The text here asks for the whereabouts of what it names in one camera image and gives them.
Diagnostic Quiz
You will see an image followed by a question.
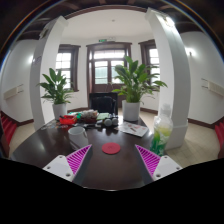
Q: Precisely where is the small potted plant white pot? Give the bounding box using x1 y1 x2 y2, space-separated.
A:
37 67 76 120

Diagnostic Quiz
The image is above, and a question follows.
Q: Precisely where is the large potted plant white pot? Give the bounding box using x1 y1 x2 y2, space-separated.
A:
111 55 168 122

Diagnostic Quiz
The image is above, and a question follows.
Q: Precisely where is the dark wooden glazed door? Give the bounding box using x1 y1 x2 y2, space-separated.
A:
85 41 133 94

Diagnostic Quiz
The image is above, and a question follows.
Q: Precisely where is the white printed paper leaflet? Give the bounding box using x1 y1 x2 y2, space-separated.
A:
117 121 150 138

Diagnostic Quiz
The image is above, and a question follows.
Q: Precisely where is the bowl of small items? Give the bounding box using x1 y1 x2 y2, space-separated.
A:
80 109 100 123

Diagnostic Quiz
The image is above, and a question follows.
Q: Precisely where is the green notebook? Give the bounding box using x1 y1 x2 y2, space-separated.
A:
96 112 110 121

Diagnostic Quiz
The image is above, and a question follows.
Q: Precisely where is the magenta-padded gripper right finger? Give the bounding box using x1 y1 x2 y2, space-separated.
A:
134 143 184 185

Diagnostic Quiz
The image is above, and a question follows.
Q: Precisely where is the clear green-labelled drink bottle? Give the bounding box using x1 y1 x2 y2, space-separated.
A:
149 103 174 157

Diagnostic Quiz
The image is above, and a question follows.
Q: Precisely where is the red plastic box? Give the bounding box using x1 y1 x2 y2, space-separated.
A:
59 114 78 126

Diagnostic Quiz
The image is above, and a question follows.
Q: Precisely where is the white ceramic mug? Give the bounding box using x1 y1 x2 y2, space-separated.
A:
67 126 90 150

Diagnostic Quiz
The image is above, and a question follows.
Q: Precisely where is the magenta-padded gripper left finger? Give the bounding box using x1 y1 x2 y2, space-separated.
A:
42 143 94 186

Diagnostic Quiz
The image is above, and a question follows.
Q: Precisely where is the grey double-ball object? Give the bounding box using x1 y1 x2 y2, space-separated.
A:
102 116 120 128

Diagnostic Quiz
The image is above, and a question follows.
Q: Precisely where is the black flat device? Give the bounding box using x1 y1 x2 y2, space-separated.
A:
82 123 103 131

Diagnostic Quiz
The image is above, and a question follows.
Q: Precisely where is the dark-framed window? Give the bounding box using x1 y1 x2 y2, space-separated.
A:
54 44 82 93
138 39 161 84

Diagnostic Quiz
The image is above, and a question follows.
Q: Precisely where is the red carpeted staircase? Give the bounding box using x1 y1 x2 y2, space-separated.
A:
0 111 18 146

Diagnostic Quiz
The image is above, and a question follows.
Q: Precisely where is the glowing wall lamp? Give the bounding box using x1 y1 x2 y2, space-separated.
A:
185 46 197 58

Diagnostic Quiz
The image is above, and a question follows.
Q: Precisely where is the flat round red coaster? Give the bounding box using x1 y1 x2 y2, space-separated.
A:
101 142 122 156

